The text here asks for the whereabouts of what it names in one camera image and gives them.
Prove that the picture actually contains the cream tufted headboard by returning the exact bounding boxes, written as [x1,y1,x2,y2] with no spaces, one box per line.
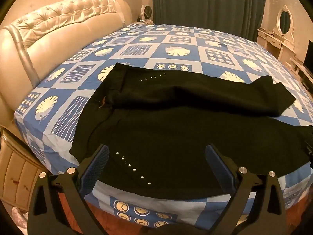
[0,0,132,137]

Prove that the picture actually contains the blue patterned bed sheet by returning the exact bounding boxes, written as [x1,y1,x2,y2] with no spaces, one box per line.
[14,23,313,233]

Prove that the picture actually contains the dark screen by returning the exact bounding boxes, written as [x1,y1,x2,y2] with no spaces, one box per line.
[303,40,313,65]

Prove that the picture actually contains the cream nightstand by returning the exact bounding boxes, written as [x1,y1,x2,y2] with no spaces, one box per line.
[0,125,52,211]

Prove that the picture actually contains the pale crumpled cloth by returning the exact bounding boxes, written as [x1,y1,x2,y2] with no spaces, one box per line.
[11,207,28,226]

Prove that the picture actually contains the dark green curtain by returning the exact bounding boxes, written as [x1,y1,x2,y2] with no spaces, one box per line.
[152,0,267,33]

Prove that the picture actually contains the black pants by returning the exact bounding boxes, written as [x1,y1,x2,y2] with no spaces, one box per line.
[69,63,313,200]

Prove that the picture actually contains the small round black mirror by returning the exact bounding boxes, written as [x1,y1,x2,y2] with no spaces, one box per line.
[143,5,153,20]

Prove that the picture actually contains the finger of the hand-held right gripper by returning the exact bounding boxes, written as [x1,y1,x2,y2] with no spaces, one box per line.
[303,139,313,170]

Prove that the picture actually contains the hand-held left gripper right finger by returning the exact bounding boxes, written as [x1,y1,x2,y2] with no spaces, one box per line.
[205,144,287,235]

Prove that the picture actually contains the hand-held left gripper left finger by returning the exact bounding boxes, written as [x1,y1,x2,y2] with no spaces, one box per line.
[27,144,110,235]

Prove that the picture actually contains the cream wooden furniture frame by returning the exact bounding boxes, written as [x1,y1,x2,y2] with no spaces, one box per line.
[290,55,313,84]

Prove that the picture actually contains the cream dressing table with mirror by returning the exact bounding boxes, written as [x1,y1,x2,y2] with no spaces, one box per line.
[257,5,304,61]

